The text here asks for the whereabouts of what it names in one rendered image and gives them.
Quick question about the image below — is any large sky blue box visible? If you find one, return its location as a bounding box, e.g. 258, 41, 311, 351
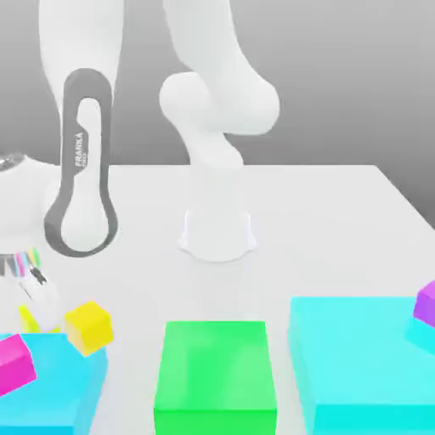
0, 332, 110, 435

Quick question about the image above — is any small yellow cube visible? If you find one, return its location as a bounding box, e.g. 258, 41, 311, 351
64, 300, 116, 359
18, 304, 63, 335

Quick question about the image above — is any large cyan box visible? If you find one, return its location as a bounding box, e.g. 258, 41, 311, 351
286, 296, 435, 435

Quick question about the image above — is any small cyan cube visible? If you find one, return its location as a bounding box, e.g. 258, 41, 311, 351
404, 315, 435, 357

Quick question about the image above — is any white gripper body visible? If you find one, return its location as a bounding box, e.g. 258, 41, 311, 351
17, 276, 65, 333

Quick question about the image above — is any large green box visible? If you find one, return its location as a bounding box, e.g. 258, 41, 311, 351
153, 320, 279, 435

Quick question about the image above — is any small purple cube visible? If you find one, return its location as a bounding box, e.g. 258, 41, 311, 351
412, 280, 435, 330

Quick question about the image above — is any small magenta cube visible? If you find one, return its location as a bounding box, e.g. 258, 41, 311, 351
0, 333, 38, 398

